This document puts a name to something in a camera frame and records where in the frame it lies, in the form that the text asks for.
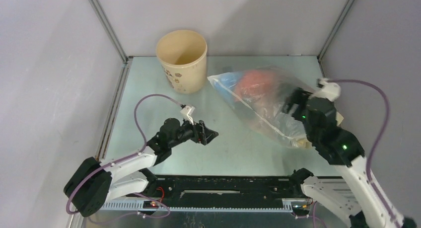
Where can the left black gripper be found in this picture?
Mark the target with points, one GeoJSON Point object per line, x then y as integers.
{"type": "Point", "coordinates": [209, 134]}

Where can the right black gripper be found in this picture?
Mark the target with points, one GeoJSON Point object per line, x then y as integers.
{"type": "Point", "coordinates": [296, 101]}

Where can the large translucent storage bag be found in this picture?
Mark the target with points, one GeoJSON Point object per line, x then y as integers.
{"type": "Point", "coordinates": [265, 116]}

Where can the beige plastic trash bin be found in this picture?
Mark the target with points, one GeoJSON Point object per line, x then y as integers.
{"type": "Point", "coordinates": [183, 57]}

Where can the red plastic trash bag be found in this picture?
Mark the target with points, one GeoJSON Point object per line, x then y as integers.
{"type": "Point", "coordinates": [255, 84]}

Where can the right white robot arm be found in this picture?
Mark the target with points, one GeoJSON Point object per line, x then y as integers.
{"type": "Point", "coordinates": [342, 150]}

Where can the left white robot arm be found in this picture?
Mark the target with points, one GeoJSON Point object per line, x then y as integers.
{"type": "Point", "coordinates": [115, 174]}

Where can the blue plastic trash bag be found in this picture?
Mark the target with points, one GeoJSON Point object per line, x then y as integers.
{"type": "Point", "coordinates": [226, 84]}

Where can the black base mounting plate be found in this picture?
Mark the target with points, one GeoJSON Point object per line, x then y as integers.
{"type": "Point", "coordinates": [227, 192]}

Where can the left circuit board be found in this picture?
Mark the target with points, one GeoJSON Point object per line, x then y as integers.
{"type": "Point", "coordinates": [151, 205]}

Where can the circuit board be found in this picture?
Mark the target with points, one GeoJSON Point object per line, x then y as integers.
{"type": "Point", "coordinates": [151, 205]}
{"type": "Point", "coordinates": [300, 210]}

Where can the right circuit board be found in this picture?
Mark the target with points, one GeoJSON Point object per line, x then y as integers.
{"type": "Point", "coordinates": [300, 210]}

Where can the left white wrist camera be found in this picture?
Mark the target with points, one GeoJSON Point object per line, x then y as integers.
{"type": "Point", "coordinates": [187, 113]}

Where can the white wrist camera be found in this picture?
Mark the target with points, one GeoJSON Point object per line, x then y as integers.
{"type": "Point", "coordinates": [187, 113]}
{"type": "Point", "coordinates": [327, 90]}

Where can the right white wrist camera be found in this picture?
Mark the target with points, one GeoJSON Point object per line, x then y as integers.
{"type": "Point", "coordinates": [327, 90]}

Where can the aluminium frame rail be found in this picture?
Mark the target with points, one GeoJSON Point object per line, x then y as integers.
{"type": "Point", "coordinates": [331, 184]}

